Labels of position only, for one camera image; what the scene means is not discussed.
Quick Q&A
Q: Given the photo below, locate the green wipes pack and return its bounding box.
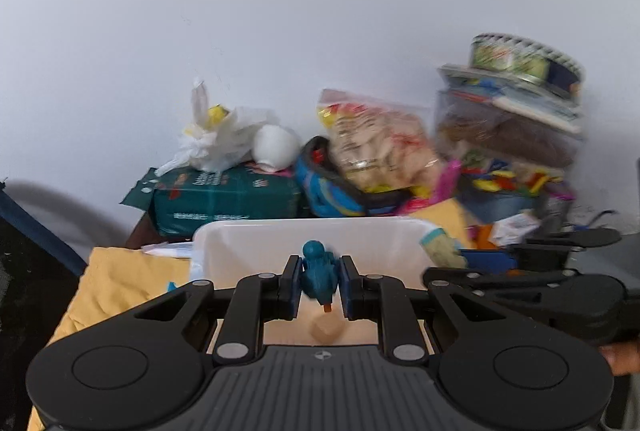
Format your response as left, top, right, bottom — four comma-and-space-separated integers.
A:
122, 165, 300, 238

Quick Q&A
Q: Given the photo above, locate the round decorated tin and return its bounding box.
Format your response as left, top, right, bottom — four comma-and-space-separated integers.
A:
471, 32, 585, 103

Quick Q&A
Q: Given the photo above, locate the person right hand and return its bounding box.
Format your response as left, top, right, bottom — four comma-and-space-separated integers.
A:
600, 341, 640, 376

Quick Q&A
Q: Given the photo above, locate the white plastic bin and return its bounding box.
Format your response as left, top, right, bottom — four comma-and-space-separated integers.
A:
190, 217, 436, 345

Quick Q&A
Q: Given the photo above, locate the snack bag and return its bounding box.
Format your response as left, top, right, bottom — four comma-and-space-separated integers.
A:
318, 89, 444, 198

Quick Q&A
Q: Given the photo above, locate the pale green toy piece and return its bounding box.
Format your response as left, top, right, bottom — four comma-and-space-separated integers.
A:
420, 227, 468, 269

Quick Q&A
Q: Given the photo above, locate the yellow cloth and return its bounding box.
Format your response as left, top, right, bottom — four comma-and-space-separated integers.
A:
27, 245, 196, 431

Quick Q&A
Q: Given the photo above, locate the clear storage box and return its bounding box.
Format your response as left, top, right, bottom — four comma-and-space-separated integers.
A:
435, 90, 582, 223

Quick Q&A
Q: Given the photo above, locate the teal toy figure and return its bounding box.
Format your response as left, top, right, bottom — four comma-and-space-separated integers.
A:
300, 240, 338, 313

